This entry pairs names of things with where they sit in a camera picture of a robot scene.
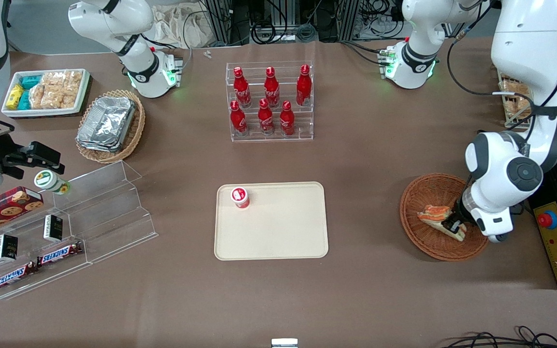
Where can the teal snack packet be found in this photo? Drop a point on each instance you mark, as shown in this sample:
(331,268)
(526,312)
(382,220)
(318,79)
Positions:
(24,100)
(31,80)

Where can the oval brown wicker basket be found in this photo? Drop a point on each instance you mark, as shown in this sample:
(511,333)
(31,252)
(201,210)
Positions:
(136,130)

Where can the clear bag of snacks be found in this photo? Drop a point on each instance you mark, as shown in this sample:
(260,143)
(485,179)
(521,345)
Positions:
(514,101)

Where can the red emergency stop button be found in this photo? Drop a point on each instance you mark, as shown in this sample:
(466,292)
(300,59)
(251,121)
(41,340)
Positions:
(547,220)

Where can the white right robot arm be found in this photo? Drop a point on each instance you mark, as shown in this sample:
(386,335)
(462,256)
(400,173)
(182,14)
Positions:
(138,72)

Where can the round brown wicker basket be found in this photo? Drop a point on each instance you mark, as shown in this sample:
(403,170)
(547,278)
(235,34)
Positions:
(428,241)

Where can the red plaid cookie box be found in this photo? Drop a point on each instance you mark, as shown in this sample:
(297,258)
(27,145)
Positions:
(3,208)

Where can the red cola bottle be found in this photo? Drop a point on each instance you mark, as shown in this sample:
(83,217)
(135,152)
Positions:
(286,120)
(271,89)
(241,89)
(303,87)
(238,120)
(265,118)

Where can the white rectangular snack tray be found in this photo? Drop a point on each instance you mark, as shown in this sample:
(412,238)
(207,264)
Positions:
(10,112)

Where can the aluminium foil container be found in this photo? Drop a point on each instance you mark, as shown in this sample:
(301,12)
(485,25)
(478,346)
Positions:
(107,118)
(97,146)

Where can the clear bag of rice crackers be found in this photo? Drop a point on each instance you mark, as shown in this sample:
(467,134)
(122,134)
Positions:
(62,98)
(39,97)
(52,79)
(73,79)

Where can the clear acrylic bottle rack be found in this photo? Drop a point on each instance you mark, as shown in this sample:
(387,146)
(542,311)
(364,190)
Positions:
(302,130)

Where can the clear acrylic step display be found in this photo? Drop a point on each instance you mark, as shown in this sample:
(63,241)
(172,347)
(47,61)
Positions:
(114,208)

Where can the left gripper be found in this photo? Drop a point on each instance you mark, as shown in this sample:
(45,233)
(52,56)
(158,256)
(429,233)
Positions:
(463,209)

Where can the yellow snack packet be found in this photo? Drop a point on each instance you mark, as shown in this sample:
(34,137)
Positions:
(15,95)

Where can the white rectangular device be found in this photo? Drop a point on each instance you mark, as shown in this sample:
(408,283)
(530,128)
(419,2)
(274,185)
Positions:
(284,343)

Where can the red cup with white lid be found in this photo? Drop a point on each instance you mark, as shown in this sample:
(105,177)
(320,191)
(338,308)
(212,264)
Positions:
(240,197)

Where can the triangle sandwich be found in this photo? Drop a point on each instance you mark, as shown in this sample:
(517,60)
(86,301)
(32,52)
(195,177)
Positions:
(435,213)

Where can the small black box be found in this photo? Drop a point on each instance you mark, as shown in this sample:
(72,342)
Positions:
(53,228)
(6,246)

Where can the green label cup white lid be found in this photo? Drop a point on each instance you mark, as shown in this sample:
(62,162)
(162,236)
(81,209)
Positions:
(51,181)

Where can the cream plastic tray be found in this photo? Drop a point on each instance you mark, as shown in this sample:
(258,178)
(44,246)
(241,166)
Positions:
(278,227)

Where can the Snickers chocolate bar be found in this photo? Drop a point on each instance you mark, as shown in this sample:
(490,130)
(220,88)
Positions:
(60,254)
(15,277)

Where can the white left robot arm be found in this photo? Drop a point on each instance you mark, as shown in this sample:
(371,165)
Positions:
(525,48)

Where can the crumpled beige cloth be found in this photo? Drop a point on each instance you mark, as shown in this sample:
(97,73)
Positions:
(172,26)

